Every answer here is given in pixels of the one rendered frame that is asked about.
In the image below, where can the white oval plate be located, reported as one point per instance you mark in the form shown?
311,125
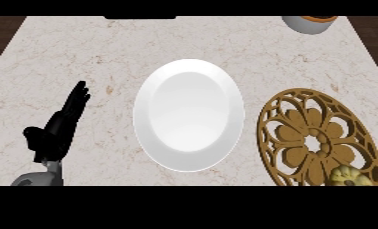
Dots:
189,114

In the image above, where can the grey bowl with orange rim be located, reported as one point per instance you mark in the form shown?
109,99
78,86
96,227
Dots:
308,24

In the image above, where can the yellow frosted cupcake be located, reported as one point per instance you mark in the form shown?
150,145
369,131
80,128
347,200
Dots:
348,176

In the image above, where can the brown floral cutout placemat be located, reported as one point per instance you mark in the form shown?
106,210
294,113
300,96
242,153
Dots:
314,133

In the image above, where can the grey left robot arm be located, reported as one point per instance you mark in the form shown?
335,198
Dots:
43,176

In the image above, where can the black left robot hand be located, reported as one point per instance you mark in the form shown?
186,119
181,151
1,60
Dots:
59,124

